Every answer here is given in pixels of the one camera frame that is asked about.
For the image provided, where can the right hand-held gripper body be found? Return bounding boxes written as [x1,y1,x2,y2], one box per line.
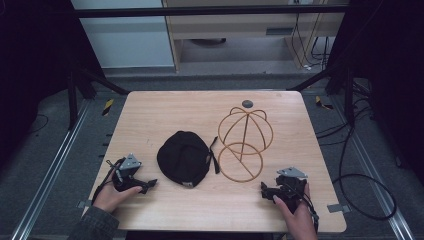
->
[273,166,309,215]

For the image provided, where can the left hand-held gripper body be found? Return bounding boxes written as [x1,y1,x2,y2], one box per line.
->
[111,152,148,193]

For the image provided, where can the black hat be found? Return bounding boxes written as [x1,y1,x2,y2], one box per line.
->
[156,130,222,189]

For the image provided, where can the gold wire hat stand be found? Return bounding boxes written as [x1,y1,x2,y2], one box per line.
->
[217,106,275,184]

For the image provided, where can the person's left hand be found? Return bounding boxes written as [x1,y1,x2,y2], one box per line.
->
[92,170,144,214]

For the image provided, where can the person's right hand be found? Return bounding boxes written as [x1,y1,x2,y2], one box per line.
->
[272,183,319,240]

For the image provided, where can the black yellow striped tape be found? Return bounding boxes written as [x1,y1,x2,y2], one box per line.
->
[314,95,334,111]
[101,98,115,117]

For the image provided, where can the black metal stand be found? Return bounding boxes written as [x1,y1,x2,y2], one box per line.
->
[65,61,130,132]
[287,64,357,128]

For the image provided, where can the white cabinet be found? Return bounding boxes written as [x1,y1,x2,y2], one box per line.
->
[70,0,176,70]

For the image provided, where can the dark curtain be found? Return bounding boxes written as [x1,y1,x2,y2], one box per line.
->
[0,0,105,169]
[328,0,424,188]

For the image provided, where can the light wooden desk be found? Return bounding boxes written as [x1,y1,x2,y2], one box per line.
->
[161,0,351,73]

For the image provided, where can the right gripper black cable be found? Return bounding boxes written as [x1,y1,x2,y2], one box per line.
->
[293,186,320,233]

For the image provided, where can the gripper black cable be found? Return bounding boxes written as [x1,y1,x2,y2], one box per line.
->
[91,159,125,205]
[293,186,320,233]

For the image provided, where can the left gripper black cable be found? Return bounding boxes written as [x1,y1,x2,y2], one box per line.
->
[91,159,125,205]

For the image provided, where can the thick black looped cable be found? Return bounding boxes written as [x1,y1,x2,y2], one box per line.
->
[331,124,398,222]

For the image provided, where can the aluminium floor rail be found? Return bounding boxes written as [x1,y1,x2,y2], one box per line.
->
[332,95,417,240]
[10,99,92,240]

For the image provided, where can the thin black floor cable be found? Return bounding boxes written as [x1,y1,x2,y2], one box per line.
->
[27,113,50,135]

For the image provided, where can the black cables under desk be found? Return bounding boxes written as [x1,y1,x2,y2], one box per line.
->
[290,13,332,72]

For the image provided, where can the black horizontal frame bar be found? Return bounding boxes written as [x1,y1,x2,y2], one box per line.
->
[71,4,352,19]

